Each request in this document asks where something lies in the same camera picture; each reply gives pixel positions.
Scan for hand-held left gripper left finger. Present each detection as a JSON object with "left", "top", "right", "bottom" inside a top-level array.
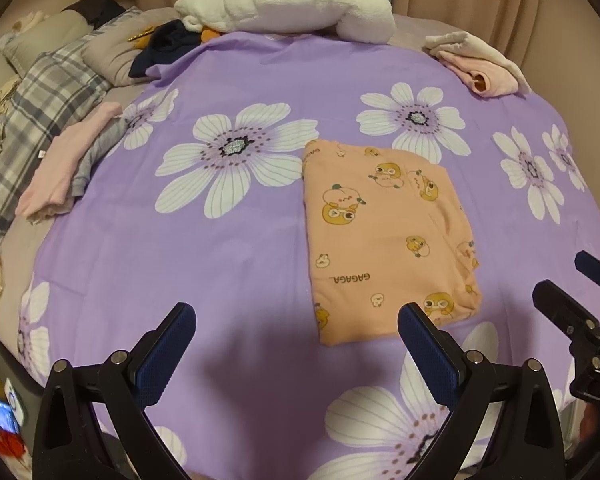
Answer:
[{"left": 32, "top": 302, "right": 197, "bottom": 480}]

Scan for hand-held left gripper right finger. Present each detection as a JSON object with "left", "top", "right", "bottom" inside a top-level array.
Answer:
[{"left": 397, "top": 302, "right": 566, "bottom": 480}]

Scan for orange cartoon print shirt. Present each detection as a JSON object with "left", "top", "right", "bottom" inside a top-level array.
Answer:
[{"left": 301, "top": 137, "right": 482, "bottom": 346}]

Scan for pink and grey folded clothes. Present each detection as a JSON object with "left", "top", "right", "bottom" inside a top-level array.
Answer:
[{"left": 15, "top": 101, "right": 123, "bottom": 221}]

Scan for purple floral blanket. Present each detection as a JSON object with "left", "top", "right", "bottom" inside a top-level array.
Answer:
[{"left": 17, "top": 30, "right": 600, "bottom": 480}]

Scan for phone with lit screen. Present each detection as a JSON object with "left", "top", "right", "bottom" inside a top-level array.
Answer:
[{"left": 0, "top": 377, "right": 27, "bottom": 436}]

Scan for grey cloth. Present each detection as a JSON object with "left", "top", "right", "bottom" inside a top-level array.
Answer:
[{"left": 70, "top": 120, "right": 128, "bottom": 198}]

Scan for pink folded garment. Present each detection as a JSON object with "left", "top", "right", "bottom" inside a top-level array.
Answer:
[{"left": 440, "top": 52, "right": 516, "bottom": 97}]

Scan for cream folded cloth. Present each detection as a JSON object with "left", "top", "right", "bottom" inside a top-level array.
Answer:
[{"left": 422, "top": 31, "right": 531, "bottom": 93}]

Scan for grey plaid quilt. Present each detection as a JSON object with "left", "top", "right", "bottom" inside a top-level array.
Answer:
[{"left": 0, "top": 37, "right": 113, "bottom": 261}]

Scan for dark navy cloth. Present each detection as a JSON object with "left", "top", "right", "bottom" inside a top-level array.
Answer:
[{"left": 130, "top": 21, "right": 216, "bottom": 81}]

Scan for olive grey pillow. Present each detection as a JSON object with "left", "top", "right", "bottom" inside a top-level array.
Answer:
[{"left": 2, "top": 10, "right": 88, "bottom": 72}]

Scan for dark brown cushion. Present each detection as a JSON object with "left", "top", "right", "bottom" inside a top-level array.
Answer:
[{"left": 62, "top": 0, "right": 126, "bottom": 28}]

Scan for plush toy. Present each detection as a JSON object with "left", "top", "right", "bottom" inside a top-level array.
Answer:
[{"left": 0, "top": 10, "right": 46, "bottom": 53}]

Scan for white fluffy blanket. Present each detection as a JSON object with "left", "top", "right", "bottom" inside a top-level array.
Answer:
[{"left": 174, "top": 0, "right": 396, "bottom": 45}]

